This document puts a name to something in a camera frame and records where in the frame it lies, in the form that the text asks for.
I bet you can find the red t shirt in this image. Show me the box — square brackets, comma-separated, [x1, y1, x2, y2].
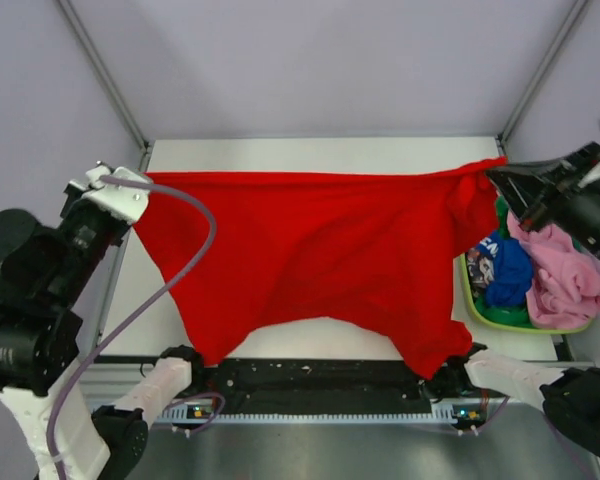
[134, 157, 505, 378]

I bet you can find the pink t shirt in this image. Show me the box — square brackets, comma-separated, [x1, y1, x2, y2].
[507, 213, 600, 330]

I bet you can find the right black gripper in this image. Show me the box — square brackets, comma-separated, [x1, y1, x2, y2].
[481, 135, 600, 276]

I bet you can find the green t shirt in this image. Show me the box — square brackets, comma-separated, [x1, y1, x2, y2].
[464, 198, 588, 332]

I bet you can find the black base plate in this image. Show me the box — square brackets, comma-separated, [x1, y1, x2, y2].
[179, 356, 509, 415]

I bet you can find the grey slotted cable duct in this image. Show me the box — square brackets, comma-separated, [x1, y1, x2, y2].
[154, 404, 458, 428]

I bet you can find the dark patterned t shirt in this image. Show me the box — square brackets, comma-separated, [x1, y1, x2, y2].
[465, 248, 495, 299]

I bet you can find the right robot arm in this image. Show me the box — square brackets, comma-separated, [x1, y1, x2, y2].
[446, 142, 600, 458]

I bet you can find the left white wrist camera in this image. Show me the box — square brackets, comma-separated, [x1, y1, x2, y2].
[82, 164, 152, 225]

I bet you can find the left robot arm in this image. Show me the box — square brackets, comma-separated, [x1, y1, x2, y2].
[0, 176, 207, 479]

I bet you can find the lime green plastic basket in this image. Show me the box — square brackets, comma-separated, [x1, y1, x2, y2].
[457, 254, 594, 335]

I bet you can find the blue t shirt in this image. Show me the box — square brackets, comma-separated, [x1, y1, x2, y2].
[476, 230, 533, 308]

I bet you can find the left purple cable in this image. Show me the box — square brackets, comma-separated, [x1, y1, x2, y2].
[44, 174, 226, 480]

